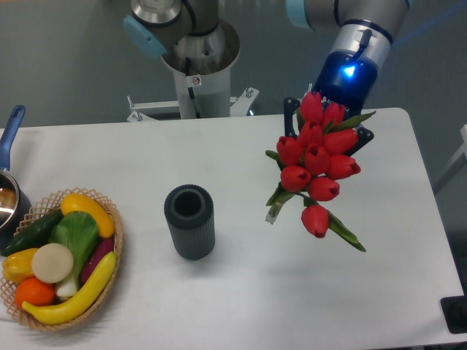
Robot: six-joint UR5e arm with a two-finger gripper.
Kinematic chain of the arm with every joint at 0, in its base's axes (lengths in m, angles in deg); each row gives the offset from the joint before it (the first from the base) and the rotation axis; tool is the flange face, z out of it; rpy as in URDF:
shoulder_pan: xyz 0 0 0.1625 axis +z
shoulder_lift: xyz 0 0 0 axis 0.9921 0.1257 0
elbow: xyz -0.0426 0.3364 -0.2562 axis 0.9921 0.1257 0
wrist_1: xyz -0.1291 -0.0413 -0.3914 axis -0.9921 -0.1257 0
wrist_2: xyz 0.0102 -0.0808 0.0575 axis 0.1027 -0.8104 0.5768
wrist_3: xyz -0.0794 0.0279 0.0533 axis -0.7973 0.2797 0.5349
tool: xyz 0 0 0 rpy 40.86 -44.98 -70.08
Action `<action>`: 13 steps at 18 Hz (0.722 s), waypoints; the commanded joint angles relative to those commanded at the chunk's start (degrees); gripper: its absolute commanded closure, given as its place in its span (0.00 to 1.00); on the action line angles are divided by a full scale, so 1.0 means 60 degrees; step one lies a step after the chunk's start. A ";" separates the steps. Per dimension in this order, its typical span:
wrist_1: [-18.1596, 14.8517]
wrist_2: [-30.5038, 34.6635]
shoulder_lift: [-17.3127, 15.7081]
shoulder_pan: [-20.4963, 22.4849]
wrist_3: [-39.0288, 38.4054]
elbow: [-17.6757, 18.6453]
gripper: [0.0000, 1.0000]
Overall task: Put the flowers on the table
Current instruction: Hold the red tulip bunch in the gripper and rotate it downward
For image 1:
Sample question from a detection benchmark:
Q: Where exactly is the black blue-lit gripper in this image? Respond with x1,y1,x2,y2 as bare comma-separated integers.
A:
283,51,378,157

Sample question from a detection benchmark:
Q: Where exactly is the red tulip bouquet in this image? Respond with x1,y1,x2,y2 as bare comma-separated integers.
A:
266,92,370,252

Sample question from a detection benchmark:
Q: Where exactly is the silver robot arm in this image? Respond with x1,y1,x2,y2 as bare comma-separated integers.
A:
123,1,412,148

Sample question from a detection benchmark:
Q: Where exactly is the dark grey ribbed vase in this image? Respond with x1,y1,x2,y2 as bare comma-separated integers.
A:
164,184,215,260

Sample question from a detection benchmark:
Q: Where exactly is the black device at table edge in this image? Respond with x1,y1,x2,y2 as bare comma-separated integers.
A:
441,295,466,334

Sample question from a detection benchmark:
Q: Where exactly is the purple sweet potato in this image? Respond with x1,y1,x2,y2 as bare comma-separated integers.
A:
80,238,114,286

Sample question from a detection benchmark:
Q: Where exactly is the yellow squash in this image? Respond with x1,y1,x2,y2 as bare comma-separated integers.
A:
60,193,115,238

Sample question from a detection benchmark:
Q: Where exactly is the green bok choy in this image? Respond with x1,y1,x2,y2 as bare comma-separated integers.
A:
48,211,99,300

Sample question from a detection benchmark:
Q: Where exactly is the yellow banana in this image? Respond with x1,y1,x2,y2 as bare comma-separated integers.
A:
22,252,117,325

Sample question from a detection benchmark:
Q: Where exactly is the green cucumber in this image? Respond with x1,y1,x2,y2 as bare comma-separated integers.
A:
1,209,63,257

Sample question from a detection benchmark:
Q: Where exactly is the orange fruit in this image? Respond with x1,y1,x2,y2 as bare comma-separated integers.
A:
15,277,55,310

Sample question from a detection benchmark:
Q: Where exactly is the yellow bell pepper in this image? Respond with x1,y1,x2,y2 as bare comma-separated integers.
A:
2,248,39,284

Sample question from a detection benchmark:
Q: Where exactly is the woven wicker basket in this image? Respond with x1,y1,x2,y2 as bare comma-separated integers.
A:
1,187,123,332

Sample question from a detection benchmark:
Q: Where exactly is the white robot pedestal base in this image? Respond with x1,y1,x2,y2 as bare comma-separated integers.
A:
127,69,260,123

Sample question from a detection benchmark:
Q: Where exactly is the white frame at right edge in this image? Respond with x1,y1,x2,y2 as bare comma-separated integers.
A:
432,125,466,195

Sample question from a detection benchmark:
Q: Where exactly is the blue-handled saucepan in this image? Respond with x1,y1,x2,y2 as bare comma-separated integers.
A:
1,105,31,249

